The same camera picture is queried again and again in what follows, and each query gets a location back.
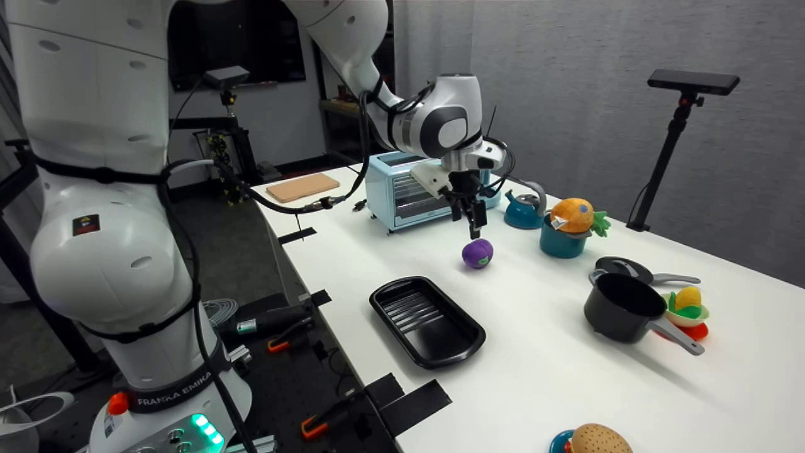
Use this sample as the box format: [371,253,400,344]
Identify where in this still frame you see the white round ring object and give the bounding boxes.
[0,386,78,453]

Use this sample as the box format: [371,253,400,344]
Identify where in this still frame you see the yellow green red toy stack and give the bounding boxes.
[663,283,711,342]

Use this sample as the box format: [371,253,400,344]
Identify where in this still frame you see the light blue toy toaster oven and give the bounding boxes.
[365,149,506,237]

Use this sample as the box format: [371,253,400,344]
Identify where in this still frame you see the toy burger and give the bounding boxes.
[560,419,637,453]

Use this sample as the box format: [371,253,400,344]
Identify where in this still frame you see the small black pan grey handle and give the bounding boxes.
[587,253,703,292]

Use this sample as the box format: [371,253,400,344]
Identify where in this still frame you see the purple round toy object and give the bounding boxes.
[460,237,494,272]

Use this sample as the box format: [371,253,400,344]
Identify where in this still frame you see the orange black clamp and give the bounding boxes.
[264,313,322,356]
[299,386,367,442]

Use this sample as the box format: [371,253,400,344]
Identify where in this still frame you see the black tool with teal tip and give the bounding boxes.
[219,298,315,344]

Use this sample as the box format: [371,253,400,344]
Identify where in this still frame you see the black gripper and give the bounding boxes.
[439,166,497,242]

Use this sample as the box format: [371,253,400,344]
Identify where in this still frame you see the small black camera on stand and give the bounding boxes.
[203,63,253,87]

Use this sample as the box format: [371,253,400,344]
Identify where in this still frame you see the black camera tripod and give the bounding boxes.
[623,87,703,234]

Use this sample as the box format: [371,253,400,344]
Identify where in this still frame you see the teal cup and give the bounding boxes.
[537,210,591,262]

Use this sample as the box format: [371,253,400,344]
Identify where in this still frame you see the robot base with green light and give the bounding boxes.
[86,386,253,453]

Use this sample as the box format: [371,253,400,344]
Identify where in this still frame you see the black stereo camera bar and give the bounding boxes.
[647,68,741,97]

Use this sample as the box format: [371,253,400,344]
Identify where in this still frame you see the black ribbed plastic tray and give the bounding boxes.
[367,273,487,372]

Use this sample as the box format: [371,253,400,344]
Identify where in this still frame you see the black metal camera stand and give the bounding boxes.
[194,83,260,203]

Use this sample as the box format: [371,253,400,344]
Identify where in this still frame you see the black pot with grey handle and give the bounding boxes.
[580,272,707,356]

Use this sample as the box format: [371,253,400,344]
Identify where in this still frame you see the black monitor screen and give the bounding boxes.
[166,0,310,93]

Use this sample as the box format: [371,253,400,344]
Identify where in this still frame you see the black cable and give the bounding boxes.
[240,83,374,216]

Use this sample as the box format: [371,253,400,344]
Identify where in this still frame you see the wooden cutting board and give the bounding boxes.
[264,171,342,206]

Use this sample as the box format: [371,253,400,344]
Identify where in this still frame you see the black tape strip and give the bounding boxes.
[299,287,335,310]
[361,372,408,413]
[277,224,318,245]
[384,376,454,437]

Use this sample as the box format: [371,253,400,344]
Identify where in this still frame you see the teal toy kettle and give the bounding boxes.
[499,177,549,232]

